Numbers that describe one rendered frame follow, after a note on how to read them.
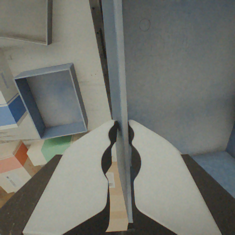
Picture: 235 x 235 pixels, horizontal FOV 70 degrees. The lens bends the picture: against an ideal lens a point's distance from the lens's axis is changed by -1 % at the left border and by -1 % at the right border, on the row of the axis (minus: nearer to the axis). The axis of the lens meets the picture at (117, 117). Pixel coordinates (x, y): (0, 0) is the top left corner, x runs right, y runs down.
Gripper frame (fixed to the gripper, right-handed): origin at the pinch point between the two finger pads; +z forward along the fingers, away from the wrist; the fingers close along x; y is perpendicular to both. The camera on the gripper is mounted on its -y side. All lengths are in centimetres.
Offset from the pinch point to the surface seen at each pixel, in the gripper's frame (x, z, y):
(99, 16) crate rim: -3.3, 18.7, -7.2
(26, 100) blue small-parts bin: -27.1, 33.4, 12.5
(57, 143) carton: -22, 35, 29
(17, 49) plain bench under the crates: -28.6, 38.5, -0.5
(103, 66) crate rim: -3.1, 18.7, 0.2
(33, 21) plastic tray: -22.7, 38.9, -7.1
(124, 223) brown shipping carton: 1, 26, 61
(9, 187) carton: -41, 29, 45
